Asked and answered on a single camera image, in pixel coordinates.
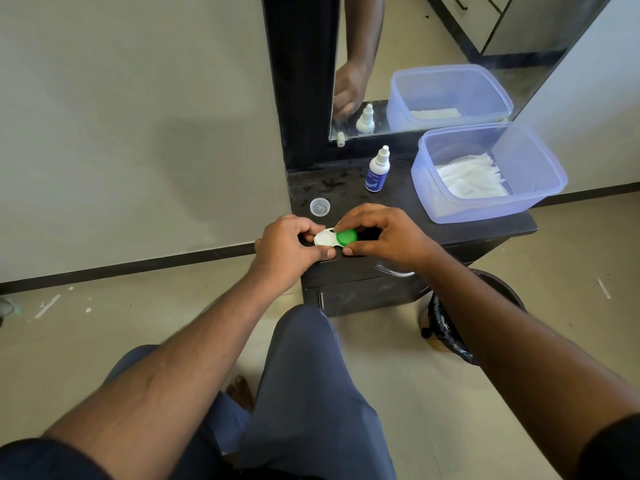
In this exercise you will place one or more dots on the stack of white tissues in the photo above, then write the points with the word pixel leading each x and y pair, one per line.
pixel 470 179

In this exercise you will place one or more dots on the person's foot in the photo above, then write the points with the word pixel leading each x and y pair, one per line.
pixel 241 392

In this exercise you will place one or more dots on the black lined trash bin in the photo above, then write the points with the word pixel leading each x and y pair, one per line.
pixel 450 329

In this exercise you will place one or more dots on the black dresser cabinet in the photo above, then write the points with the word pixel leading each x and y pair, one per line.
pixel 360 294

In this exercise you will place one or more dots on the green lens cap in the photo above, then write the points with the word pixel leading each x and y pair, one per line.
pixel 347 237

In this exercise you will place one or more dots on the person's right hand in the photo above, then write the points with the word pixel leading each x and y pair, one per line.
pixel 400 242

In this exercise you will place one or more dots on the person's left hand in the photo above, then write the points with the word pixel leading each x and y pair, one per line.
pixel 280 254

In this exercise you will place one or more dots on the white floor scrap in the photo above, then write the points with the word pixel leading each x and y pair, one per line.
pixel 604 288
pixel 47 306

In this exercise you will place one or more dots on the dresser mirror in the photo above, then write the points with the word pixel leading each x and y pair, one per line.
pixel 410 39

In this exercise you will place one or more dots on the person's left forearm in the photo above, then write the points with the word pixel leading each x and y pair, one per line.
pixel 165 374

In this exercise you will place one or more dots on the white clear lens cap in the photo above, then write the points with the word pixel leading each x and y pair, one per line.
pixel 320 207

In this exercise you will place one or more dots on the blue white solution bottle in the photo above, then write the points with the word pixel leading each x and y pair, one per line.
pixel 376 177

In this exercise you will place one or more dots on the person's right forearm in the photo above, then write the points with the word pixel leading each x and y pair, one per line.
pixel 525 359

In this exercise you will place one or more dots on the clear plastic wrap strip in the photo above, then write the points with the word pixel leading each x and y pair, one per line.
pixel 5 308

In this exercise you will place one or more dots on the white contact lens case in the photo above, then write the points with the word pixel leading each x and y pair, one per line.
pixel 325 238

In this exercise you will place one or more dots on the clear blue plastic container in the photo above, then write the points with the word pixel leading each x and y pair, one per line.
pixel 535 164

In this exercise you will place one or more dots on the dark shirt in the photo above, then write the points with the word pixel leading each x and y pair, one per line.
pixel 40 462

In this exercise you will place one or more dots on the grey trousers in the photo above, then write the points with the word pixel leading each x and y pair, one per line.
pixel 310 394

